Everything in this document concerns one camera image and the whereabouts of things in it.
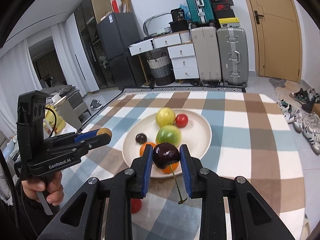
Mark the red cherry tomato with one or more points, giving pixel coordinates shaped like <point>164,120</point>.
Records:
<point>181,120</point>
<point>136,205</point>

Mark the beige suitcase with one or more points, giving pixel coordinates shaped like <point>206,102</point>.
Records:
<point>207,53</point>

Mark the large orange mandarin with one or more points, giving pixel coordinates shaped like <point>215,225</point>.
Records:
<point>170,168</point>

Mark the small green passion fruit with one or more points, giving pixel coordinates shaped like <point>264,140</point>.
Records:
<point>165,116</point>

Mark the wooden door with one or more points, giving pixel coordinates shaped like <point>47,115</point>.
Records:
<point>277,38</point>

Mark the silver suitcase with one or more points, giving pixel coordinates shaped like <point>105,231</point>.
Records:
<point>233,56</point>

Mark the red black shoe box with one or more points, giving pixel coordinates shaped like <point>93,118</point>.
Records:
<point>223,8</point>

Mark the white drawer desk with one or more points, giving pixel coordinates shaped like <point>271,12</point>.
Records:
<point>180,49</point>

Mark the brown longan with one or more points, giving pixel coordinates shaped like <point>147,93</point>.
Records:
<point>104,130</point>

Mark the checkered tablecloth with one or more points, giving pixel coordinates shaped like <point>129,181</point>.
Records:
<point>250,138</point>

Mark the yellow black box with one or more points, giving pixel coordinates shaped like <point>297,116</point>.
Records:
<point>233,22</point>

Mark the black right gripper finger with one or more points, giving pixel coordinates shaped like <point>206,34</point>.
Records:
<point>80,148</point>

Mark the yellow snack bag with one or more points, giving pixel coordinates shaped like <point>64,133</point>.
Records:
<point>53,123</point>

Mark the person's left hand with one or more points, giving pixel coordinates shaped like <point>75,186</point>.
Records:
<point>54,188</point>

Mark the black refrigerator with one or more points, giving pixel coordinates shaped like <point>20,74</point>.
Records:
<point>117,32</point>

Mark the dark cherry with stem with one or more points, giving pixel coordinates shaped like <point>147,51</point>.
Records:
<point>165,154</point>

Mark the cream round plate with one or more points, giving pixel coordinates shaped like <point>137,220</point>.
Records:
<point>197,134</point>

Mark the white adidas sneaker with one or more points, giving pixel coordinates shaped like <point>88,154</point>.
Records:
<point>312,134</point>

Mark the black storage bin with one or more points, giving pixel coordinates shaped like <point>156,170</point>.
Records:
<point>177,26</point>

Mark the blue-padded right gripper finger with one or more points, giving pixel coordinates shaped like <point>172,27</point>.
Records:
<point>103,207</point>
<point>251,216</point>

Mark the teal suitcase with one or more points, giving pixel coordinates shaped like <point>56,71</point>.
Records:
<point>201,12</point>

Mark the woven laundry basket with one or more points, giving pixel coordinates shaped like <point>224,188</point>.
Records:
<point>162,70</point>

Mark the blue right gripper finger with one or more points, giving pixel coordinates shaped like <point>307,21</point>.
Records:
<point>86,136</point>

